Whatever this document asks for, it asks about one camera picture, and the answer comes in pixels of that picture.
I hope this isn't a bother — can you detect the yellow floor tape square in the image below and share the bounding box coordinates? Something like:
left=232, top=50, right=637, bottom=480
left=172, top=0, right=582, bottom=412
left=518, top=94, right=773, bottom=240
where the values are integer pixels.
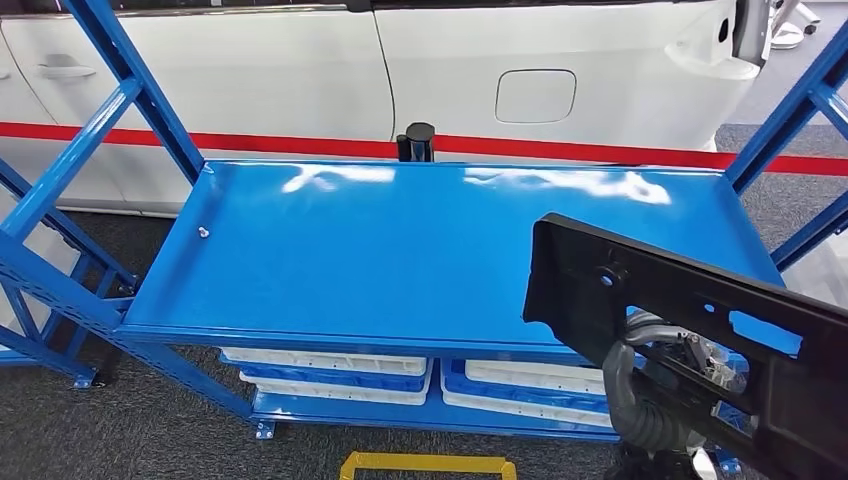
left=339, top=451, right=518, bottom=480

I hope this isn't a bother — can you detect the black plastic plate bracket part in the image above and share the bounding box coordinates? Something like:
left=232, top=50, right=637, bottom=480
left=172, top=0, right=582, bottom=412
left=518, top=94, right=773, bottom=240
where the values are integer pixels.
left=521, top=212, right=848, bottom=480

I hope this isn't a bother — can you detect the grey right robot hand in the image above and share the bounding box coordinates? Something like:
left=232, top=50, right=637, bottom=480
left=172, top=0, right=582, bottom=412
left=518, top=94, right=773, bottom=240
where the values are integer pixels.
left=601, top=309, right=740, bottom=407

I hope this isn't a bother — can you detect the white car door handle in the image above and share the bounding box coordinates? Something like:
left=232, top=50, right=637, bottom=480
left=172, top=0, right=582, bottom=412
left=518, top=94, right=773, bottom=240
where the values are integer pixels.
left=36, top=54, right=98, bottom=81

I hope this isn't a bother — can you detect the black stanchion post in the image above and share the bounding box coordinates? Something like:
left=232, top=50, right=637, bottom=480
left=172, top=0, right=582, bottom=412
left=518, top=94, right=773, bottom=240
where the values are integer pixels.
left=395, top=122, right=437, bottom=164

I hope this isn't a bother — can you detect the white car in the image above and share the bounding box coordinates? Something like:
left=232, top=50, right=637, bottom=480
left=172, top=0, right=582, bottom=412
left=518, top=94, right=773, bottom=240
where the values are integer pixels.
left=0, top=0, right=774, bottom=217

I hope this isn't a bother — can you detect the white rack side panel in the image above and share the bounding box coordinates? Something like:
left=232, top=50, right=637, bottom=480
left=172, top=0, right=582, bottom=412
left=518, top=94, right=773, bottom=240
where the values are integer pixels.
left=784, top=248, right=848, bottom=314

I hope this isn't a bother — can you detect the white car fuel flap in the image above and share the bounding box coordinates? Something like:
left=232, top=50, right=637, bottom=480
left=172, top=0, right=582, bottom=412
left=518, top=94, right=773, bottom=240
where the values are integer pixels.
left=494, top=68, right=578, bottom=126

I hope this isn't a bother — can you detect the blue steel shelf rack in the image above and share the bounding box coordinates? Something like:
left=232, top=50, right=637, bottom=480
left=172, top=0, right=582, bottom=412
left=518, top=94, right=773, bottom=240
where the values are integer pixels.
left=0, top=0, right=848, bottom=478

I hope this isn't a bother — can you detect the red barrier belt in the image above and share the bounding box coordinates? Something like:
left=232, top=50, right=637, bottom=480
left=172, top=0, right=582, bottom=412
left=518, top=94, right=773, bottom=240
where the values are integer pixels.
left=0, top=120, right=848, bottom=178

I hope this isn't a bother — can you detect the white stand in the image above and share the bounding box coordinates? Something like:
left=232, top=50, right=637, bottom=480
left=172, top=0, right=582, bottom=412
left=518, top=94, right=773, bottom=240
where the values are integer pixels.
left=770, top=0, right=823, bottom=52

